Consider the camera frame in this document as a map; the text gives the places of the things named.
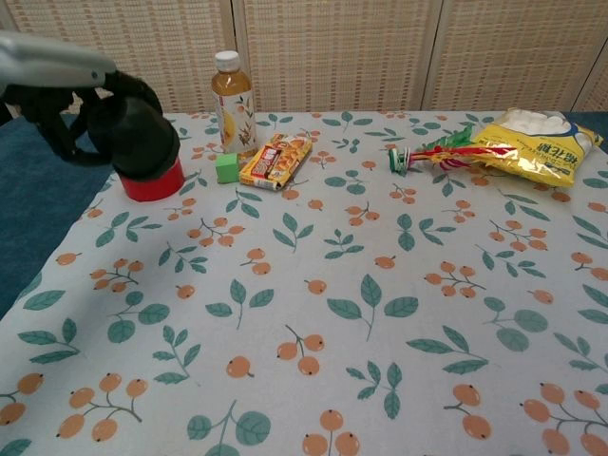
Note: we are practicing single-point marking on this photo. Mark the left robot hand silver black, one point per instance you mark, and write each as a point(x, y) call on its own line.
point(52, 62)

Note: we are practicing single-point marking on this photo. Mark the black plastic cup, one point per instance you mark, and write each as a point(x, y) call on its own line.
point(142, 142)

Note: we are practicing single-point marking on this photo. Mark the woven bamboo screen panel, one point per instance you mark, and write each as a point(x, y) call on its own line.
point(332, 52)
point(513, 52)
point(166, 43)

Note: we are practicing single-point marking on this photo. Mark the red tape roll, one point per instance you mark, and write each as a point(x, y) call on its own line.
point(152, 191)

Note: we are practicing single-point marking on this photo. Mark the yellow tea bottle white cap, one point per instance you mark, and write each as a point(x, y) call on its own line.
point(233, 119)

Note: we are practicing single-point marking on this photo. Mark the green cube block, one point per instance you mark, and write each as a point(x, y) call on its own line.
point(227, 168)

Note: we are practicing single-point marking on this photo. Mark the yellow snack box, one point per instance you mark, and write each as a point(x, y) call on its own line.
point(275, 161)

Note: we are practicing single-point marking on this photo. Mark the floral fruit print tablecloth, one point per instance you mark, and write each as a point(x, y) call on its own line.
point(332, 309)

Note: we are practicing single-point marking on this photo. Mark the yellow bag of cotton balls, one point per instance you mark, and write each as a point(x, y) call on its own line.
point(527, 152)

